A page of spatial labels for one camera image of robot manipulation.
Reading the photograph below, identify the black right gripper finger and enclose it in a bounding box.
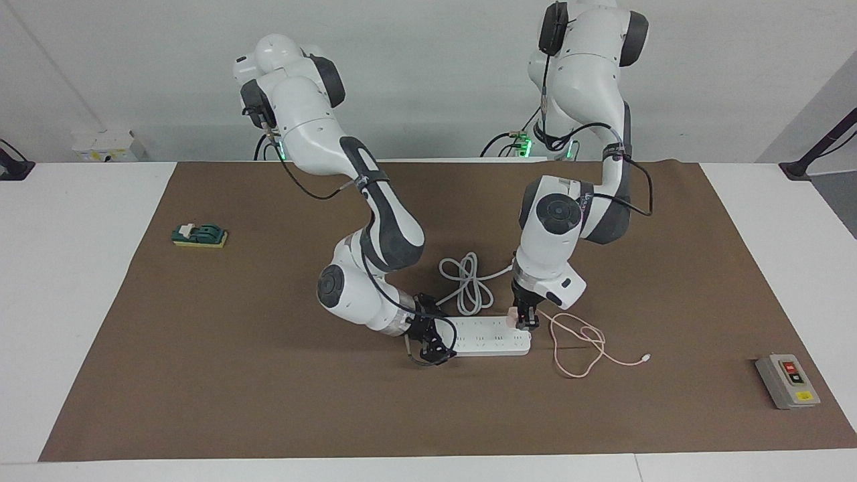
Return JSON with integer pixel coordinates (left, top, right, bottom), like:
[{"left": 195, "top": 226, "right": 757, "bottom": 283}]
[
  {"left": 432, "top": 318, "right": 460, "bottom": 357},
  {"left": 408, "top": 340, "right": 448, "bottom": 366}
]

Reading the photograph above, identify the white power strip with cord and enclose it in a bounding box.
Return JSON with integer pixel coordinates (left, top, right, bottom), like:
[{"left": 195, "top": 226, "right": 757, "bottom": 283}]
[{"left": 435, "top": 252, "right": 532, "bottom": 357}]

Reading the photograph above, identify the pink charging cable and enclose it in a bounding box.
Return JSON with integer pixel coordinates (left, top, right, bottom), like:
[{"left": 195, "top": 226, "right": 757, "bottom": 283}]
[{"left": 539, "top": 309, "right": 651, "bottom": 379}]

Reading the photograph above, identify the brown table mat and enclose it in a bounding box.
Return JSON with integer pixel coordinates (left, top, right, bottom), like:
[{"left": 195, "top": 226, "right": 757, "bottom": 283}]
[{"left": 39, "top": 159, "right": 857, "bottom": 463}]

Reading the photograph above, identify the green yellow sponge block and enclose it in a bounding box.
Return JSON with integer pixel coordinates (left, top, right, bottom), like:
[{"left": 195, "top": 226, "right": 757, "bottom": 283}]
[{"left": 171, "top": 223, "right": 229, "bottom": 249}]

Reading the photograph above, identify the black angled stand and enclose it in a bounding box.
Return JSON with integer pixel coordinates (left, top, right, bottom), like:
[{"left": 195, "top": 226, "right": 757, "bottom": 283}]
[{"left": 779, "top": 107, "right": 857, "bottom": 181}]

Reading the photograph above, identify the white box with yellow label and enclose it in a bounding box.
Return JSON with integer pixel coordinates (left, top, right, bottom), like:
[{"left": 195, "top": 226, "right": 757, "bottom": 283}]
[{"left": 72, "top": 131, "right": 147, "bottom": 163}]

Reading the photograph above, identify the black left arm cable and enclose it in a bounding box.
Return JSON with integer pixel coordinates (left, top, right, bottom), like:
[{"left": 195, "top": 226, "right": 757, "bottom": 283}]
[{"left": 534, "top": 20, "right": 654, "bottom": 218}]

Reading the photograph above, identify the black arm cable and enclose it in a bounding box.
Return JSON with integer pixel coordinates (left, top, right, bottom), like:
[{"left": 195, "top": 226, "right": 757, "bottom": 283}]
[
  {"left": 534, "top": 20, "right": 654, "bottom": 218},
  {"left": 253, "top": 124, "right": 449, "bottom": 366}
]

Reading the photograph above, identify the black base power cable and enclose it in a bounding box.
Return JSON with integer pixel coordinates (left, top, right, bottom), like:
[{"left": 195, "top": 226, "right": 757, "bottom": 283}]
[{"left": 481, "top": 110, "right": 536, "bottom": 158}]

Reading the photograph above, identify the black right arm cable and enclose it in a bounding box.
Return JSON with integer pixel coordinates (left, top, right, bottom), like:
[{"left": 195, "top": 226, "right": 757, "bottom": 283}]
[{"left": 253, "top": 124, "right": 449, "bottom": 366}]

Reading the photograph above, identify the grey on-off switch box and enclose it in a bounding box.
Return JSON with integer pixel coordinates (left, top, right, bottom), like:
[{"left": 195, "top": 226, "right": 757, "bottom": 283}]
[{"left": 755, "top": 353, "right": 822, "bottom": 410}]

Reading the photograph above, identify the black clamp mount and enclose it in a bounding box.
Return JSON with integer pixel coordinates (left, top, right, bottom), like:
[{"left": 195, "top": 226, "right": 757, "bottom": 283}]
[{"left": 0, "top": 139, "right": 35, "bottom": 181}]

